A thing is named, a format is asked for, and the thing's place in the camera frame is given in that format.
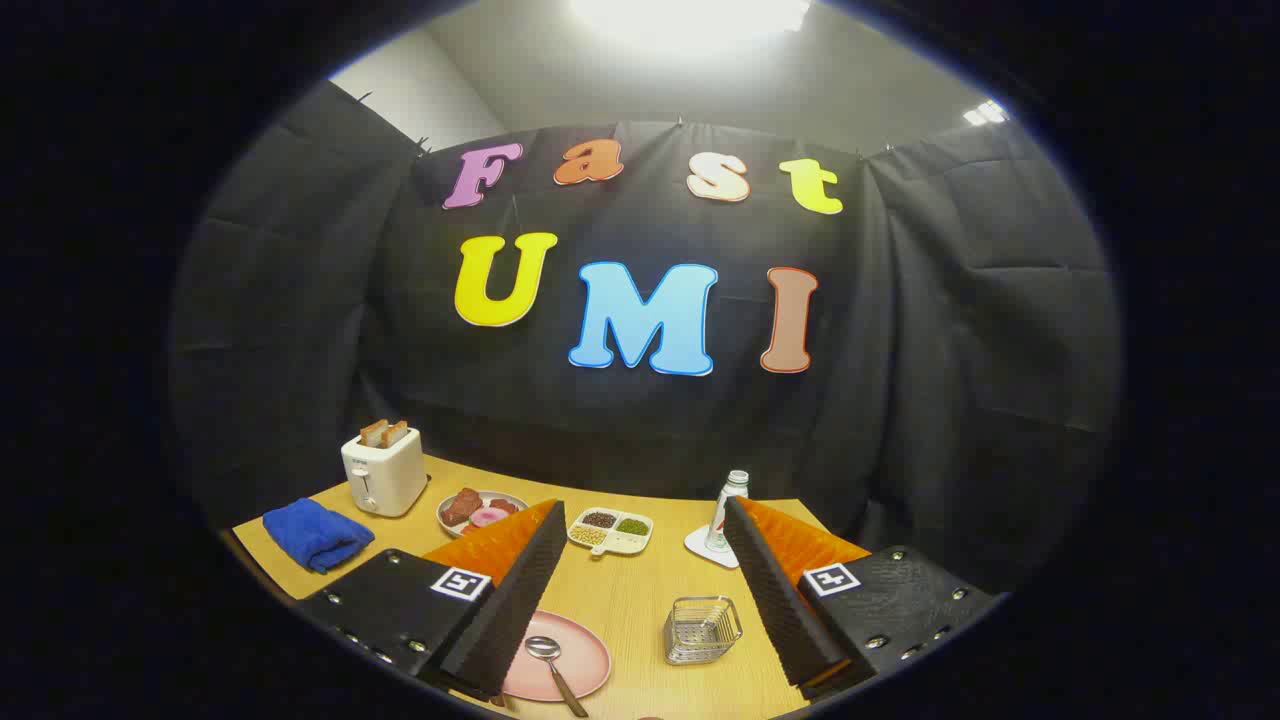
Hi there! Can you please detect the blue folded towel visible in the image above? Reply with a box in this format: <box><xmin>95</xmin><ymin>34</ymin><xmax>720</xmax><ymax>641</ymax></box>
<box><xmin>262</xmin><ymin>497</ymin><xmax>376</xmax><ymax>574</ymax></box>

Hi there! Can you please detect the white drink bottle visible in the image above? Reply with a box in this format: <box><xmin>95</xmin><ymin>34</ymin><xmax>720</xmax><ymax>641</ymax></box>
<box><xmin>705</xmin><ymin>470</ymin><xmax>750</xmax><ymax>553</ymax></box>

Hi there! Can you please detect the metal wire basket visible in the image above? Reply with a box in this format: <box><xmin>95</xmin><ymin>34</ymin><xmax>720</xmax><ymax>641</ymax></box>
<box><xmin>663</xmin><ymin>596</ymin><xmax>744</xmax><ymax>666</ymax></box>

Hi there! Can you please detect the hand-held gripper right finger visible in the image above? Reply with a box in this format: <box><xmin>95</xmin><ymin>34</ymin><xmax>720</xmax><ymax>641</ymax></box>
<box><xmin>722</xmin><ymin>495</ymin><xmax>1001</xmax><ymax>701</ymax></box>

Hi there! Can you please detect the white divided dish with beans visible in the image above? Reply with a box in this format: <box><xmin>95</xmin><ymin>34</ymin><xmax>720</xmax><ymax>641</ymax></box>
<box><xmin>567</xmin><ymin>507</ymin><xmax>655</xmax><ymax>558</ymax></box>

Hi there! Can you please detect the white square coaster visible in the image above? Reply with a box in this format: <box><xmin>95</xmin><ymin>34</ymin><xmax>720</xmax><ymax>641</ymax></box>
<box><xmin>684</xmin><ymin>524</ymin><xmax>741</xmax><ymax>570</ymax></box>

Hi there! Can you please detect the pink plate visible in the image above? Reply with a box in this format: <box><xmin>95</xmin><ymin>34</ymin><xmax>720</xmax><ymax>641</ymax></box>
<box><xmin>500</xmin><ymin>610</ymin><xmax>612</xmax><ymax>702</ymax></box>

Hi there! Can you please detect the wooden-handled metal spoon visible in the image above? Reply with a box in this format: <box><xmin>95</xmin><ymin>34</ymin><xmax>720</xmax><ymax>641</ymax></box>
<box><xmin>525</xmin><ymin>636</ymin><xmax>590</xmax><ymax>718</ymax></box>

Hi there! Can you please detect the large ceiling light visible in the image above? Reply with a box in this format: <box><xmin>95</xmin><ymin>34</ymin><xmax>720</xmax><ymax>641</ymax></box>
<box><xmin>570</xmin><ymin>0</ymin><xmax>811</xmax><ymax>46</ymax></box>

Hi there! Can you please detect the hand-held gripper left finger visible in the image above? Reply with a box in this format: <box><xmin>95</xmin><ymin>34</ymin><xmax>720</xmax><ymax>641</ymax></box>
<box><xmin>295</xmin><ymin>498</ymin><xmax>569</xmax><ymax>701</ymax></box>

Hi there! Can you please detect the grey plate of food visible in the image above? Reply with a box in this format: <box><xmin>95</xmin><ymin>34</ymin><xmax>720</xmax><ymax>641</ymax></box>
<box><xmin>436</xmin><ymin>488</ymin><xmax>531</xmax><ymax>538</ymax></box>

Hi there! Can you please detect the white toaster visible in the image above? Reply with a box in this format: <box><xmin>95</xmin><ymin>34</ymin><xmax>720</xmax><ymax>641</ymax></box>
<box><xmin>340</xmin><ymin>427</ymin><xmax>429</xmax><ymax>518</ymax></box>

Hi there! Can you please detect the black backdrop cloth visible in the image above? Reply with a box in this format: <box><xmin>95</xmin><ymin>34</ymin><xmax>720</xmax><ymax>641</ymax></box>
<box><xmin>170</xmin><ymin>80</ymin><xmax>1126</xmax><ymax>601</ymax></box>

